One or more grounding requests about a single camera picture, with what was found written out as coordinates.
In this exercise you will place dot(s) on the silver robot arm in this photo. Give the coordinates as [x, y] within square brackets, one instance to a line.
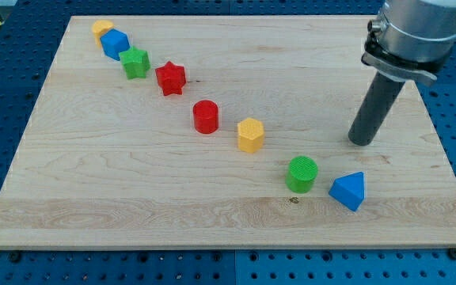
[411, 39]

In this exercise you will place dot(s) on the blue triangle block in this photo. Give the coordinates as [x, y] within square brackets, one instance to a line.
[349, 190]

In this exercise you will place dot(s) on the yellow hexagon block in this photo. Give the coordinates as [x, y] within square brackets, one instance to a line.
[250, 135]

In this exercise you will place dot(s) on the red cylinder block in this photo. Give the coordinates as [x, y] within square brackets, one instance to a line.
[206, 116]

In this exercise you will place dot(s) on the green cylinder block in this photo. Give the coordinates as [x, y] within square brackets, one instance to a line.
[301, 174]

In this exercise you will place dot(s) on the light wooden board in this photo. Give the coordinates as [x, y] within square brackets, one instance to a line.
[108, 163]

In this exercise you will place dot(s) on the red star block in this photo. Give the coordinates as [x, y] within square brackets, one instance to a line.
[171, 78]

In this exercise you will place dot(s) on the green star block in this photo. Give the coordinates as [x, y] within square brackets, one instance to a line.
[135, 62]

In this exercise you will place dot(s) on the blue cube block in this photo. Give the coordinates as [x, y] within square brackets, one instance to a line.
[114, 42]

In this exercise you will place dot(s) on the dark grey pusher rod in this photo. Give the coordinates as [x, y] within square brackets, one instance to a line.
[377, 103]

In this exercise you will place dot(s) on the yellow heart block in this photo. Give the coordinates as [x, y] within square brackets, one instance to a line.
[99, 28]

